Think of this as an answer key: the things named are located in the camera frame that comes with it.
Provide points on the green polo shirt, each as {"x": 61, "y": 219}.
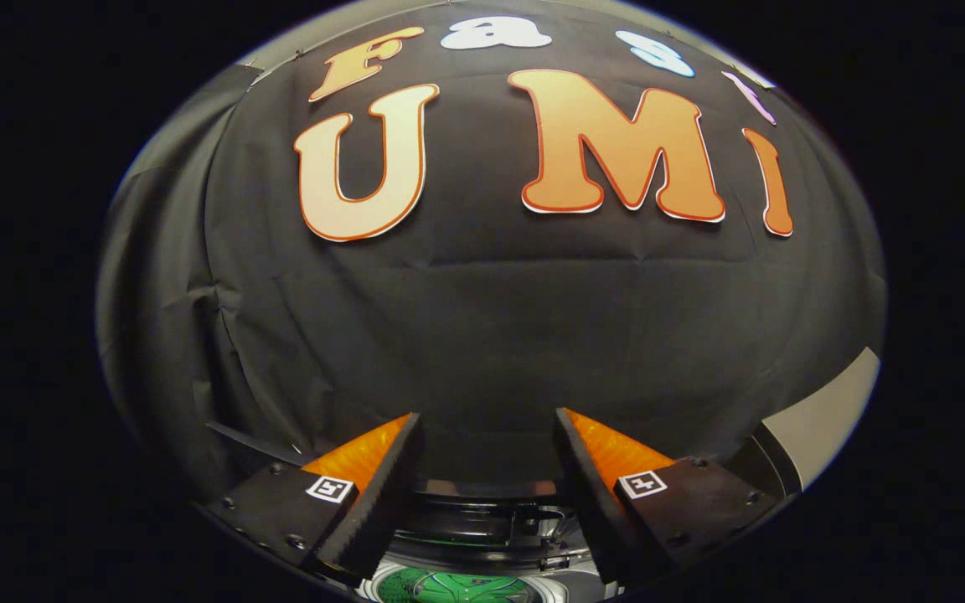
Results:
{"x": 457, "y": 588}

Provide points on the dark washing machine lid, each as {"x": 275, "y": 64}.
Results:
{"x": 466, "y": 519}

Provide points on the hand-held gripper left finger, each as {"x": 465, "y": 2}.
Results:
{"x": 386, "y": 494}

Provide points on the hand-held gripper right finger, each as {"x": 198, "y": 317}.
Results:
{"x": 587, "y": 494}

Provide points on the grey washing machine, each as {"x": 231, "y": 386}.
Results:
{"x": 568, "y": 573}

